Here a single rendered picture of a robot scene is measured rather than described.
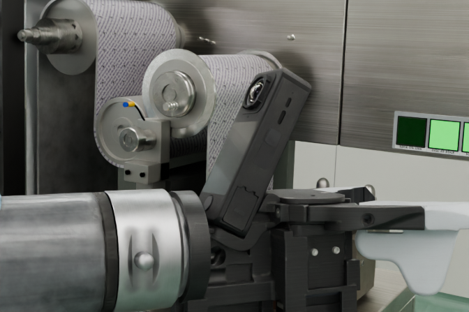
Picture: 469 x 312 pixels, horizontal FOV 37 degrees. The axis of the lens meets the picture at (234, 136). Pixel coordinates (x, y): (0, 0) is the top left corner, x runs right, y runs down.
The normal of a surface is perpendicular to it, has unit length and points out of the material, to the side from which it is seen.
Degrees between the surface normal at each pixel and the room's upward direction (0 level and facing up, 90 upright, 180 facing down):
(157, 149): 90
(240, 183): 81
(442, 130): 90
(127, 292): 110
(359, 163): 90
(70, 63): 90
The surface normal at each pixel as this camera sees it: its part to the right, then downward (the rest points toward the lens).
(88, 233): 0.32, -0.48
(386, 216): 0.14, 0.01
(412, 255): -0.19, 0.02
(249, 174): 0.41, -0.01
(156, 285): 0.35, 0.45
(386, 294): 0.04, -0.99
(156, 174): 0.86, 0.11
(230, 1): -0.50, 0.11
